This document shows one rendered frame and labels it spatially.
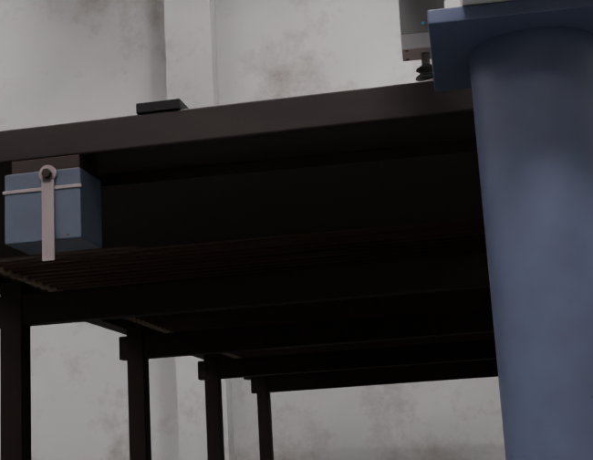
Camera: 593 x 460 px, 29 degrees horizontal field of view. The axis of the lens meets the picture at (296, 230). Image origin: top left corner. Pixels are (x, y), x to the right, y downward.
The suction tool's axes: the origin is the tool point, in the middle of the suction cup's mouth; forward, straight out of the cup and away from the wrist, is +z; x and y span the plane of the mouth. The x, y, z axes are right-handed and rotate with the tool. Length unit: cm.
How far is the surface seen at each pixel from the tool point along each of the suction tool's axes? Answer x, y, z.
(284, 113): 24.6, 23.9, 12.3
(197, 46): -475, 134, -201
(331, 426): -490, 65, 42
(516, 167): 60, -9, 34
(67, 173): 24, 61, 19
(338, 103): 25.3, 14.9, 11.7
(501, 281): 57, -6, 47
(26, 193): 23, 68, 21
